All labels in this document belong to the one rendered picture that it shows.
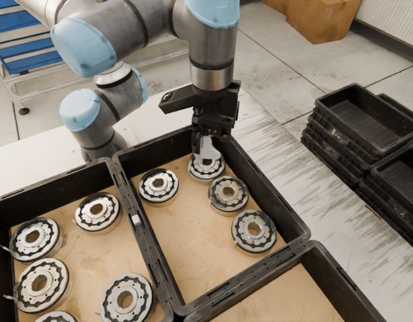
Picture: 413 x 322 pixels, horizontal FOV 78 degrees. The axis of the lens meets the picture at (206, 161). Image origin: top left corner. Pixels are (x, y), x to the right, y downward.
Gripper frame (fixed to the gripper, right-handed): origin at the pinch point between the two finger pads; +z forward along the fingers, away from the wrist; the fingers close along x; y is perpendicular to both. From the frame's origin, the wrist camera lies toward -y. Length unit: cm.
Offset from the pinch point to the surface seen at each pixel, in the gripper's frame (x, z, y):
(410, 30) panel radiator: 251, 67, 123
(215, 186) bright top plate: -3.4, 8.9, 4.7
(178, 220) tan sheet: -13.8, 11.8, -1.9
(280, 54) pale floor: 223, 95, 13
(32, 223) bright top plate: -25.9, 8.6, -33.0
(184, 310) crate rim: -32.7, 1.8, 7.4
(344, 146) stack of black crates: 59, 46, 52
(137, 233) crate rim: -22.9, 1.8, -6.2
